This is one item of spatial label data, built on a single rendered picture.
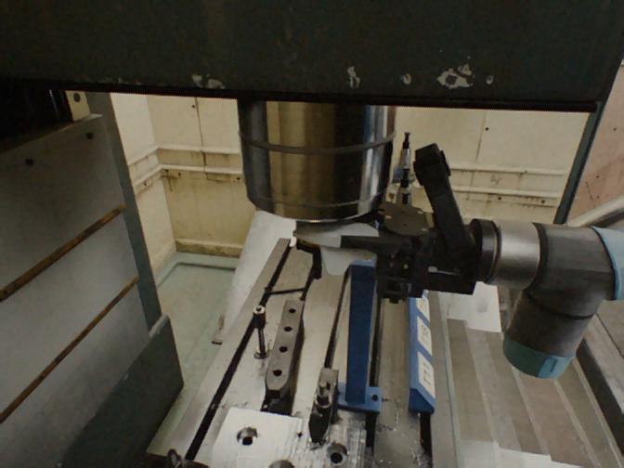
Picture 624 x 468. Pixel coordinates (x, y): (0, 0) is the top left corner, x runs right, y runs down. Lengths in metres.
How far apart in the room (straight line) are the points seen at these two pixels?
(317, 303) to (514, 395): 0.53
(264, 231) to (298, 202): 1.23
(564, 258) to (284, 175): 0.30
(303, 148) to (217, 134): 1.27
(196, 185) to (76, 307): 1.00
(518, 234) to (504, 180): 1.09
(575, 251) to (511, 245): 0.06
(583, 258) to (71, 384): 0.80
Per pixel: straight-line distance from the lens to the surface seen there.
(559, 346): 0.57
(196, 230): 1.85
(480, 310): 1.46
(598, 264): 0.51
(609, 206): 0.66
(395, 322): 1.06
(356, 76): 0.29
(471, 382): 1.18
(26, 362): 0.79
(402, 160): 0.99
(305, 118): 0.35
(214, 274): 1.80
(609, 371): 1.28
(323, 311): 1.08
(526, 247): 0.48
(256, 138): 0.38
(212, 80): 0.32
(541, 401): 1.24
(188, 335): 1.54
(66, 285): 0.81
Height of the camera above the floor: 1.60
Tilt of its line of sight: 29 degrees down
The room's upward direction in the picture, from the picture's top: straight up
